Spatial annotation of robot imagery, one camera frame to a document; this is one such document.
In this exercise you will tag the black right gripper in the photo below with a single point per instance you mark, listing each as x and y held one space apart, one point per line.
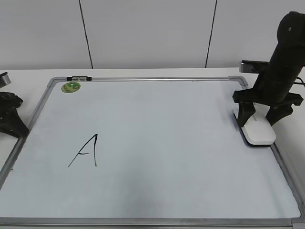
272 87

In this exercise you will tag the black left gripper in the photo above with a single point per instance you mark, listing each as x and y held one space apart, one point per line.
10 122

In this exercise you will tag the white board eraser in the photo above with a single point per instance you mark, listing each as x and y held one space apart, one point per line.
256 132

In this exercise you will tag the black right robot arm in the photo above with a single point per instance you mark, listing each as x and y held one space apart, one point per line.
291 33

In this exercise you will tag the round green magnet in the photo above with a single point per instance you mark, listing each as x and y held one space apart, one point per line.
70 87

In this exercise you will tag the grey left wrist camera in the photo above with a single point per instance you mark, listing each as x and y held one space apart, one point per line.
4 79

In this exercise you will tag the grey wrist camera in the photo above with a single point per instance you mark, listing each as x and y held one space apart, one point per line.
4 79
249 66

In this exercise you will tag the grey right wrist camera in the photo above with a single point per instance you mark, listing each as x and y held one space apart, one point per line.
249 66

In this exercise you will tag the white board with grey frame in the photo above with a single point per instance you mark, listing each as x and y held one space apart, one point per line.
144 152

